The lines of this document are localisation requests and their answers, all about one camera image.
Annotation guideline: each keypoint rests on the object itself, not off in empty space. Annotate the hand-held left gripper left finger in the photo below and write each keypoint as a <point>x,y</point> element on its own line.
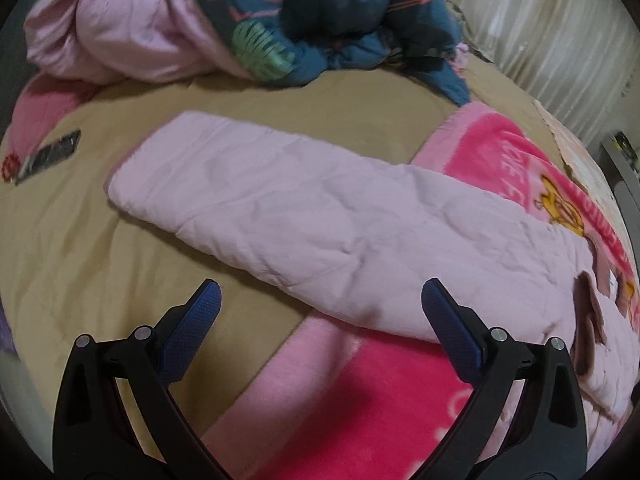
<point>192,325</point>

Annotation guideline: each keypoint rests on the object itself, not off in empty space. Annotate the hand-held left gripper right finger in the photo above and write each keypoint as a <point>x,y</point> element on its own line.
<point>450,325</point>

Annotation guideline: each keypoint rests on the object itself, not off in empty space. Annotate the light pink quilted garment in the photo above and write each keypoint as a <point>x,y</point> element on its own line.
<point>300,200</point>

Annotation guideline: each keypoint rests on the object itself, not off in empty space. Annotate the pink cartoon printed blanket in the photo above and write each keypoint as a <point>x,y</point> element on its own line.
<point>380,395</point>

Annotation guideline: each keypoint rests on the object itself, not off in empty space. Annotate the bed with tan sheet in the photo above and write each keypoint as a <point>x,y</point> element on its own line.
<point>75,250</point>

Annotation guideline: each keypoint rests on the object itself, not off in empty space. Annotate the peach patterned mat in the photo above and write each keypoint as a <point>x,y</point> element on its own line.
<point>565,145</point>

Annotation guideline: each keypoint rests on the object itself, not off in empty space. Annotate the dark remote control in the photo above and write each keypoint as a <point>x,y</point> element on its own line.
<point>50,156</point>

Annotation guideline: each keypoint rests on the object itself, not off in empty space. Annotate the grey curved shelf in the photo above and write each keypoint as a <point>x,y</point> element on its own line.
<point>622,160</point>

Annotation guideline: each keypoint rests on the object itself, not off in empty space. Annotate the dark pink ribbed cloth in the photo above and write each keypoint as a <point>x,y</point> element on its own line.
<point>42,110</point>

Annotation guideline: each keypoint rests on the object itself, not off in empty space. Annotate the cream pleated curtain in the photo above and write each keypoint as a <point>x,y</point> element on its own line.
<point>550,25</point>

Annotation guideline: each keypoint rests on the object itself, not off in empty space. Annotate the teal flamingo print comforter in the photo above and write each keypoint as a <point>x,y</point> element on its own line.
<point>340,0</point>

